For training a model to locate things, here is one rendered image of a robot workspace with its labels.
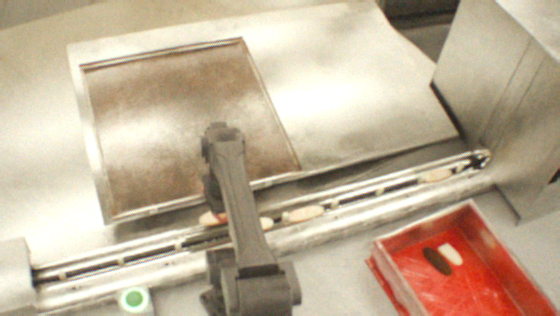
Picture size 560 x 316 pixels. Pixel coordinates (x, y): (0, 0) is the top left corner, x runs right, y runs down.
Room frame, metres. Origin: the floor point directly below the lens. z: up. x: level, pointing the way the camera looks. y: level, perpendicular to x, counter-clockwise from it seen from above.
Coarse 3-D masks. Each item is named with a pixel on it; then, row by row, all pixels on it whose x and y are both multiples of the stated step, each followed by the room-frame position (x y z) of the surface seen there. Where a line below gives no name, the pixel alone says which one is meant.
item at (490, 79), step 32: (480, 0) 1.31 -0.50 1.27; (512, 0) 1.29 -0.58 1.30; (544, 0) 1.33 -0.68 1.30; (480, 32) 1.28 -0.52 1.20; (512, 32) 1.19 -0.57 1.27; (544, 32) 1.16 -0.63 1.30; (448, 64) 1.33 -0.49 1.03; (480, 64) 1.24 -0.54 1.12; (512, 64) 1.15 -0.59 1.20; (544, 64) 1.07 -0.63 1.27; (448, 96) 1.29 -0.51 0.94; (480, 96) 1.19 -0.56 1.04; (512, 96) 1.11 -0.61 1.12; (544, 96) 1.03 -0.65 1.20; (480, 128) 1.15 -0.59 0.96; (512, 128) 1.07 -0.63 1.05; (544, 128) 0.99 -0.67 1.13; (512, 160) 1.02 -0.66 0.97; (544, 160) 0.95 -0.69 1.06; (512, 192) 0.97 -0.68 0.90; (544, 192) 0.92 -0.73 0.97
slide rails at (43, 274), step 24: (432, 168) 1.06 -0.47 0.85; (480, 168) 1.09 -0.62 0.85; (360, 192) 0.93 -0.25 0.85; (264, 216) 0.81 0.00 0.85; (168, 240) 0.70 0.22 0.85; (192, 240) 0.71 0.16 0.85; (216, 240) 0.72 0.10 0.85; (72, 264) 0.59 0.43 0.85; (96, 264) 0.60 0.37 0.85; (144, 264) 0.62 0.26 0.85; (48, 288) 0.51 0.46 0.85
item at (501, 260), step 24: (432, 216) 0.83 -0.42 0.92; (456, 216) 0.86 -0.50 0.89; (480, 216) 0.85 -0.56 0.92; (384, 240) 0.74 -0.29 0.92; (408, 240) 0.78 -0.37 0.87; (480, 240) 0.81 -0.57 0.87; (504, 240) 0.78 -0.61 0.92; (384, 264) 0.68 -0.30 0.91; (504, 264) 0.74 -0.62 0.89; (408, 288) 0.61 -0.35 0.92; (528, 288) 0.66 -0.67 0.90; (528, 312) 0.63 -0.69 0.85; (552, 312) 0.60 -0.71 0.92
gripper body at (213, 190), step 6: (204, 180) 0.75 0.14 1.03; (210, 180) 0.72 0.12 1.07; (204, 186) 0.74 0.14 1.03; (210, 186) 0.72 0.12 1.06; (216, 186) 0.71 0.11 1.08; (210, 192) 0.72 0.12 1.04; (216, 192) 0.71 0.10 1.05; (210, 198) 0.71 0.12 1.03; (216, 198) 0.71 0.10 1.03; (222, 198) 0.71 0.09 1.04; (216, 204) 0.69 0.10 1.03; (222, 204) 0.70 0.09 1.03; (216, 210) 0.68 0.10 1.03; (222, 210) 0.68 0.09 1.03
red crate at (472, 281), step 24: (432, 240) 0.83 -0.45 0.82; (456, 240) 0.84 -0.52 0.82; (408, 264) 0.74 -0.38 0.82; (480, 264) 0.77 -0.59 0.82; (384, 288) 0.66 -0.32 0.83; (432, 288) 0.68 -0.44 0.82; (456, 288) 0.69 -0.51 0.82; (480, 288) 0.70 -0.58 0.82; (504, 288) 0.70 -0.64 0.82; (408, 312) 0.59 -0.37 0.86; (432, 312) 0.61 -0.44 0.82; (456, 312) 0.62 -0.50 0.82; (480, 312) 0.63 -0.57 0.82; (504, 312) 0.63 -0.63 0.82
